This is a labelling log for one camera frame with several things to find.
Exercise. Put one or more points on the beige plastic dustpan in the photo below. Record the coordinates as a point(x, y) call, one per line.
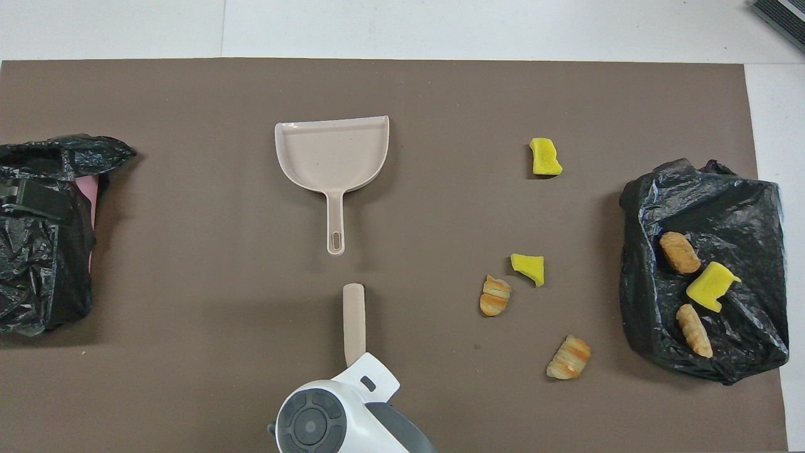
point(333, 151)

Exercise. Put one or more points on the beige hand brush black bristles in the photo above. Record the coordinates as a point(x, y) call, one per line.
point(354, 321)

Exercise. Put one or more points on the brown oval bun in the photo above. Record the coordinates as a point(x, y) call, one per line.
point(679, 253)

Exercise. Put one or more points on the large yellow sponge piece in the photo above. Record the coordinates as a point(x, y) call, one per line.
point(710, 288)

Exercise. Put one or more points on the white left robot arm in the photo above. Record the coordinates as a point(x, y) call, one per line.
point(352, 402)

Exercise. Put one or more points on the pink plastic bin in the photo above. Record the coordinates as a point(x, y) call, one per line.
point(88, 189)

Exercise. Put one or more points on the black plastic trash bag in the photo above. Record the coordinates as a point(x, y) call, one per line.
point(723, 207)
point(38, 270)

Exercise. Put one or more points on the small sliced bread piece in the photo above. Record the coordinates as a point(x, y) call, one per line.
point(495, 296)

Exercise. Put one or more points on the small yellow sponge piece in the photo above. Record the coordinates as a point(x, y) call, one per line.
point(528, 265)

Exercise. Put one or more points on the yellow wavy sponge piece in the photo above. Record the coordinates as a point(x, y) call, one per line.
point(545, 157)

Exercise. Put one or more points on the striped croissant bread piece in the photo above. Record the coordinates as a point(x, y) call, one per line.
point(569, 357)

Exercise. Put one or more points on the brown table mat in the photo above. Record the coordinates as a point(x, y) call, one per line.
point(188, 100)

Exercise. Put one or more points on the dark grey ribbed object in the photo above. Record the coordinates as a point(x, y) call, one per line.
point(786, 16)

